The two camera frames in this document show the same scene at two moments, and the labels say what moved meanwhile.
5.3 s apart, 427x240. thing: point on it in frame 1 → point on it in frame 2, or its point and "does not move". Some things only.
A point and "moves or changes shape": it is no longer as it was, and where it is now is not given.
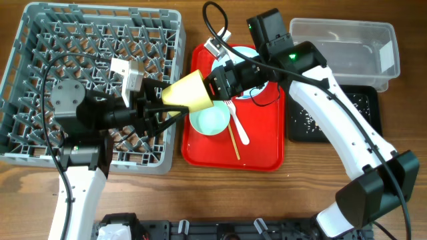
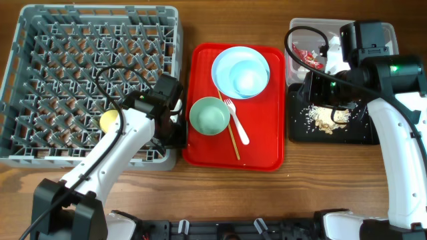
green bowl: (211, 121) does not move
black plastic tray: (366, 99) does not move
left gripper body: (115, 114) → (177, 135)
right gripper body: (243, 77) → (325, 92)
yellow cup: (190, 92) moves or changes shape
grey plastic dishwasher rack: (56, 42) does not move
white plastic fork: (243, 133) does not move
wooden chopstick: (235, 144) does not move
